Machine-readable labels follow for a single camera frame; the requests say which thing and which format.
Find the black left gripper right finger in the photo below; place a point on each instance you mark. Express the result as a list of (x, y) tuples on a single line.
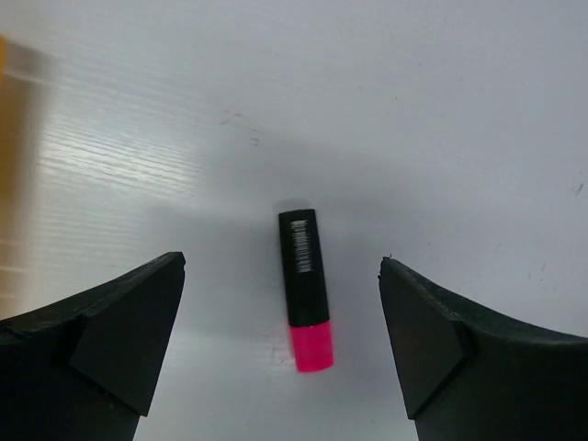
[(468, 372)]

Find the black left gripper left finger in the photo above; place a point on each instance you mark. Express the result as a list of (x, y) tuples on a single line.
[(86, 367)]

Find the pink highlighter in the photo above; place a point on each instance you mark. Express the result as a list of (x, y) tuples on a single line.
[(309, 320)]

